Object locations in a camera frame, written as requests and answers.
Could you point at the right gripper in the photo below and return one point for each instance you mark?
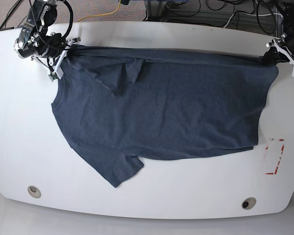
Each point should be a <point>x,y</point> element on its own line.
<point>51,47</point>

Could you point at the table cable grommet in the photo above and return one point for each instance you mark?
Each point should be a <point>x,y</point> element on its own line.
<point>249,203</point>
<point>34,192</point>

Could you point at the aluminium frame structure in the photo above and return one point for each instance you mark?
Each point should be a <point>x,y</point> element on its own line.
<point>242,15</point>

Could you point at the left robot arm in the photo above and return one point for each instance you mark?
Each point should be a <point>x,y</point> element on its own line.
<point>282,12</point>

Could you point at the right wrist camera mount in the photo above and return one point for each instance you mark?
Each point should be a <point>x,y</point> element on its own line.
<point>54,70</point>

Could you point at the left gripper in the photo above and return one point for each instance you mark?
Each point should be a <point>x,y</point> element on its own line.
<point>272,58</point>

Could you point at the left table cable grommet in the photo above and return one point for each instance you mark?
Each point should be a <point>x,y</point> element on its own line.
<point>34,192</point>

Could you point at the right table cable grommet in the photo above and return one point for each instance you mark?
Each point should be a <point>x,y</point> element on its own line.
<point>249,203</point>

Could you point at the dark blue t-shirt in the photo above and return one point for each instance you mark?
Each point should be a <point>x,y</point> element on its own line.
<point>115,106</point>

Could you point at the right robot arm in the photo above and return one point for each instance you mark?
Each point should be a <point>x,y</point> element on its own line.
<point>33,39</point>

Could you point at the red tape rectangle marking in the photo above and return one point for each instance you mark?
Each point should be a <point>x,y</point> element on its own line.
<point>273,156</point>

